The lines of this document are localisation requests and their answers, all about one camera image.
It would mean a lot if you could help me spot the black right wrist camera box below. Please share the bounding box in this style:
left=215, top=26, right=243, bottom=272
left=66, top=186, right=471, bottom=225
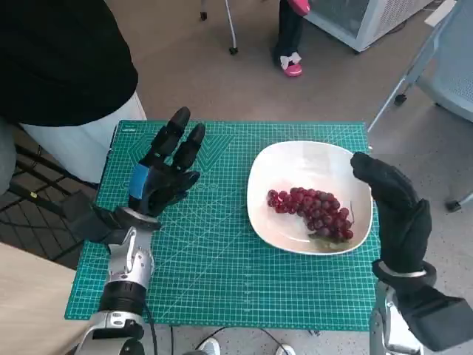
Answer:
left=397, top=283, right=473, bottom=353

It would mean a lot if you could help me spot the white plate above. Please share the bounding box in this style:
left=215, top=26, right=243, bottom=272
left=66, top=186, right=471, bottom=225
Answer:
left=246, top=141, right=375, bottom=257

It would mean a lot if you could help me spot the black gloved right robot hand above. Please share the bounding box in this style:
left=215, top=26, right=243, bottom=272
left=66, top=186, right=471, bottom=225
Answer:
left=349, top=151, right=433, bottom=275

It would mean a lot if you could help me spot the black floor cable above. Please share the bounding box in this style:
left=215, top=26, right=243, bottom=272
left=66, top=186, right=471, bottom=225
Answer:
left=168, top=324, right=282, bottom=355

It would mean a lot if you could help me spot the grey fabric object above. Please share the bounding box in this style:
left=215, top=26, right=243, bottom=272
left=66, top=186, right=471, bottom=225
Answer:
left=0, top=118, right=18, bottom=195

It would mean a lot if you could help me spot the green cutting mat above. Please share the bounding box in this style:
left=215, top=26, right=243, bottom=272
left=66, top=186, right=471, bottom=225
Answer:
left=64, top=118, right=382, bottom=331

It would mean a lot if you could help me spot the black metal rack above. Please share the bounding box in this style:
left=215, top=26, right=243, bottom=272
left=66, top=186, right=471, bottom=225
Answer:
left=0, top=121, right=101, bottom=271

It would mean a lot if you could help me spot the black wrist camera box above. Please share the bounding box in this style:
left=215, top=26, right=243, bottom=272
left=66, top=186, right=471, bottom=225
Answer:
left=62, top=189, right=129, bottom=247
left=397, top=283, right=473, bottom=353

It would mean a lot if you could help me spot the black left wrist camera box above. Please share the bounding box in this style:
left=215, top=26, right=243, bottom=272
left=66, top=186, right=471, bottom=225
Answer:
left=62, top=189, right=129, bottom=247

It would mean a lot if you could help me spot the person in black top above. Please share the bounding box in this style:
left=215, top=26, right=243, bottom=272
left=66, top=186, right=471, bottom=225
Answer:
left=0, top=0, right=148, bottom=185

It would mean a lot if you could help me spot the red toy grape bunch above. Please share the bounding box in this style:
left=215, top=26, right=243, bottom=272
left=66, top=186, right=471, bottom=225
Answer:
left=266, top=186, right=358, bottom=253

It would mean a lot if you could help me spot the grey-blue office chair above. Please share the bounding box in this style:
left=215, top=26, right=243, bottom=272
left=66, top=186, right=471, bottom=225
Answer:
left=367, top=0, right=473, bottom=213

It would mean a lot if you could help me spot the person with pink slippers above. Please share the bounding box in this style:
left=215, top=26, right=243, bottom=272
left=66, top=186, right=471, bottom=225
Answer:
left=273, top=0, right=312, bottom=79

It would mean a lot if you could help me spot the white cabinet with glass door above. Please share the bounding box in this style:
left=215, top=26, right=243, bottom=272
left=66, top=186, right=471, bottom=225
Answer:
left=304, top=0, right=438, bottom=53

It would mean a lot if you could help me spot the light wooden table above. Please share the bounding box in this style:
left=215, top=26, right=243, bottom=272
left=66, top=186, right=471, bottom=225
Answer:
left=0, top=242, right=81, bottom=355

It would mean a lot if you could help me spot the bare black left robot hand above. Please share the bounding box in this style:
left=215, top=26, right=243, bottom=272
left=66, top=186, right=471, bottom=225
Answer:
left=127, top=106, right=207, bottom=219

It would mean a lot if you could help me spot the metal chair frame with casters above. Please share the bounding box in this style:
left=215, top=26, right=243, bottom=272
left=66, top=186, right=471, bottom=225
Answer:
left=199, top=0, right=240, bottom=56

